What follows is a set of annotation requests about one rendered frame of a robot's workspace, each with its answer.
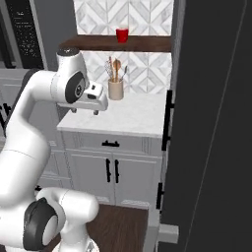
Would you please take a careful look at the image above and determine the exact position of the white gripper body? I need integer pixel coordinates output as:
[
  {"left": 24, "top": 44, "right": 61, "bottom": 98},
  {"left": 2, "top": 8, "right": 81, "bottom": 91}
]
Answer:
[{"left": 57, "top": 91, "right": 109, "bottom": 112}]

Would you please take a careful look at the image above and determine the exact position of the beige utensil pot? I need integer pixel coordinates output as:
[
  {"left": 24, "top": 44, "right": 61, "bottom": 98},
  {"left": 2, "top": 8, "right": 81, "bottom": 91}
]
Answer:
[{"left": 107, "top": 78, "right": 125, "bottom": 101}]

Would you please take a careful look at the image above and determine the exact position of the metal whisk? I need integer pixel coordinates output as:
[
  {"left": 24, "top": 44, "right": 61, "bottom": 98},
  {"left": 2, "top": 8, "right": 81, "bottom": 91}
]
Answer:
[{"left": 104, "top": 60, "right": 114, "bottom": 83}]

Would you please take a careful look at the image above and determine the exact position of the wooden spatula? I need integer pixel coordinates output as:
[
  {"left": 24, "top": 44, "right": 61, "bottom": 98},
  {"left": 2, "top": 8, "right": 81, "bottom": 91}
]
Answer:
[{"left": 108, "top": 55, "right": 115, "bottom": 83}]

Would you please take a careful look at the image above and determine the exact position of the wooden spoon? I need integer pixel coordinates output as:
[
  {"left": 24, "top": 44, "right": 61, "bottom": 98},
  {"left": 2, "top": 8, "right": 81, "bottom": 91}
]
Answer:
[{"left": 113, "top": 58, "right": 123, "bottom": 83}]

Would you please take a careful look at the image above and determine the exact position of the metal spoon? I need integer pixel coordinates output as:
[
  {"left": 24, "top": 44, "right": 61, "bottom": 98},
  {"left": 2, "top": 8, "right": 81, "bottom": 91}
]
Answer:
[{"left": 119, "top": 65, "right": 129, "bottom": 83}]

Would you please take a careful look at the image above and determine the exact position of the white drawer front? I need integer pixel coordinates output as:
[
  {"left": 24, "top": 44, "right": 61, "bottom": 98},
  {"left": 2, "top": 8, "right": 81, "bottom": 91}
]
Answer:
[{"left": 61, "top": 130, "right": 163, "bottom": 158}]

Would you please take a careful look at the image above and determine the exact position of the white cupboard door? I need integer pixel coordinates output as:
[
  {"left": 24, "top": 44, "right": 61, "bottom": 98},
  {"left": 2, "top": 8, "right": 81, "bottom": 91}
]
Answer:
[
  {"left": 65, "top": 148, "right": 116, "bottom": 205},
  {"left": 113, "top": 153, "right": 163, "bottom": 210}
]

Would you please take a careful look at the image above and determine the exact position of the red cup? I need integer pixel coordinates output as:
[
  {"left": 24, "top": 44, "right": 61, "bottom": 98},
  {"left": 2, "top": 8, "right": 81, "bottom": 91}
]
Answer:
[{"left": 115, "top": 27, "right": 130, "bottom": 44}]

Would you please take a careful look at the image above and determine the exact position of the dark wooden shelf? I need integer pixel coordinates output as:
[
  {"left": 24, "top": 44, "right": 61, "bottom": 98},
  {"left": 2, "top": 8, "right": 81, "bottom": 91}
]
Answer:
[{"left": 58, "top": 34, "right": 172, "bottom": 54}]

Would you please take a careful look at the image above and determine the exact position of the black fridge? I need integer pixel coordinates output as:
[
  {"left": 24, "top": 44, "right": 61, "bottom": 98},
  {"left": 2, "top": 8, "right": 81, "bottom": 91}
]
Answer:
[{"left": 157, "top": 0, "right": 252, "bottom": 252}]

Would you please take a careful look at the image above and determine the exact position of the black drawer handle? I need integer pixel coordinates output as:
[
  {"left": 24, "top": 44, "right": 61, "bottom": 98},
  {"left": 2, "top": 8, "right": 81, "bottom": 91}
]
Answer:
[{"left": 100, "top": 140, "right": 121, "bottom": 148}]

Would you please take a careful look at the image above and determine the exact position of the black cupboard door handle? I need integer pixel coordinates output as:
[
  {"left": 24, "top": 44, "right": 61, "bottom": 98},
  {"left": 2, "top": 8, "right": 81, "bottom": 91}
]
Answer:
[
  {"left": 113, "top": 158, "right": 120, "bottom": 184},
  {"left": 104, "top": 157, "right": 112, "bottom": 184}
]

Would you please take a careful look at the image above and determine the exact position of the long black fridge handle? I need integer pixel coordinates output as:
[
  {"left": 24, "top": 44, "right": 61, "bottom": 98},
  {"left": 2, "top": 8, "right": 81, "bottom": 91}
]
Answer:
[{"left": 160, "top": 90, "right": 175, "bottom": 153}]

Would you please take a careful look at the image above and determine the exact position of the black wall oven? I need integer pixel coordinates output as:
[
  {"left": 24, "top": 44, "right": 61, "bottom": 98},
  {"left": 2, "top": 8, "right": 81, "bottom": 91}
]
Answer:
[{"left": 0, "top": 0, "right": 46, "bottom": 70}]

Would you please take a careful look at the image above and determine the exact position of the short black fridge handle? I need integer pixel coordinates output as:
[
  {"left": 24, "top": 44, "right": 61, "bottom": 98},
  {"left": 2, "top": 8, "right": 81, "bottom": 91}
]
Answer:
[{"left": 156, "top": 182, "right": 164, "bottom": 212}]

